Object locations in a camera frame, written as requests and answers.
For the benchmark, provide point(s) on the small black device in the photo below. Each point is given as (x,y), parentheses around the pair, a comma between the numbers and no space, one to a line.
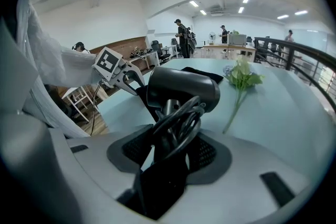
(183,86)

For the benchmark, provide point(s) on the person's white jacket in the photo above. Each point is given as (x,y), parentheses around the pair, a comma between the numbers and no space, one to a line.
(44,73)

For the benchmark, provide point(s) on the artificial flower sprig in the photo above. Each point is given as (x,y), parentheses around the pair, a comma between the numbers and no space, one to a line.
(241,74)

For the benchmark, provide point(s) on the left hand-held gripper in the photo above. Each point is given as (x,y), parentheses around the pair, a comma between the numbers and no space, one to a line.
(106,63)

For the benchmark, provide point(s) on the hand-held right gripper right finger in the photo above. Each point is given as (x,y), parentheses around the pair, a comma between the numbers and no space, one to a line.
(236,196)

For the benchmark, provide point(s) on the white standing fan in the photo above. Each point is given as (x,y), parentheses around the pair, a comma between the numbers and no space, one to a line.
(212,36)

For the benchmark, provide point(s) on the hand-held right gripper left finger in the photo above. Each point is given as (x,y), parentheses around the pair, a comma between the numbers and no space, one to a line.
(99,181)

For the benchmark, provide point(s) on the black office chair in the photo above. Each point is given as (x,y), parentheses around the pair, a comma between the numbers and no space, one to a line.
(157,49)

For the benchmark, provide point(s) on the person's left forearm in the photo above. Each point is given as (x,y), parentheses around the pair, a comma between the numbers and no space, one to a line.
(78,68)

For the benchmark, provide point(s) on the wooden counter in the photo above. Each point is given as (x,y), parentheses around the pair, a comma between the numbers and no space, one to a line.
(228,51)

